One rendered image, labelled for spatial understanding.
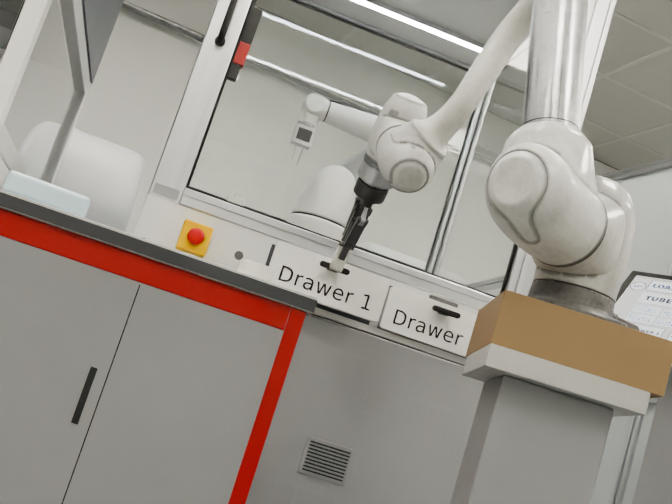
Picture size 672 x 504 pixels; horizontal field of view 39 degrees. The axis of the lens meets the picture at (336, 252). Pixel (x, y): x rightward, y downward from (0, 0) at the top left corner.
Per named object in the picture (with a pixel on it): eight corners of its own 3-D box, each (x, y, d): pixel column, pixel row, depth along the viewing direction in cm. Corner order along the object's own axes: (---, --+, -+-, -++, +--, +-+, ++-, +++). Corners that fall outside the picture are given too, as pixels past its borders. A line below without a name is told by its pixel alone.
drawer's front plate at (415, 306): (485, 363, 241) (496, 322, 243) (379, 327, 236) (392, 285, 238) (482, 363, 243) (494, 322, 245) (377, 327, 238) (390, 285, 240)
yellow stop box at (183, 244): (204, 256, 226) (214, 227, 227) (175, 246, 224) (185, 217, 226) (203, 258, 231) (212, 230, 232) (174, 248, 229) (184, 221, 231)
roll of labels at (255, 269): (270, 288, 182) (277, 269, 183) (235, 276, 181) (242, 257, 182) (266, 291, 189) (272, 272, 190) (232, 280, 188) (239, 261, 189)
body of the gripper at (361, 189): (391, 194, 211) (374, 230, 215) (388, 180, 219) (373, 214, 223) (359, 183, 210) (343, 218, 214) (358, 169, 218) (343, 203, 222)
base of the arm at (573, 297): (649, 338, 166) (657, 308, 167) (527, 300, 168) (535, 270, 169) (619, 347, 184) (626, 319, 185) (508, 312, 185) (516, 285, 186)
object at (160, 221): (512, 381, 244) (527, 327, 247) (127, 249, 227) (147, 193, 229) (404, 377, 336) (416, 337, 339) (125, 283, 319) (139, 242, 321)
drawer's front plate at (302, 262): (377, 322, 229) (390, 279, 231) (263, 283, 224) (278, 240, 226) (375, 323, 231) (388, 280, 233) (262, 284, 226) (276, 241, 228)
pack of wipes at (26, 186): (80, 226, 180) (88, 204, 180) (83, 220, 171) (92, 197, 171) (1, 198, 176) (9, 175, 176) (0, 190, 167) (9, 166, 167)
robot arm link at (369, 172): (401, 159, 217) (391, 182, 220) (364, 145, 216) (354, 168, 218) (404, 174, 209) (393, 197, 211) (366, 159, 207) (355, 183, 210)
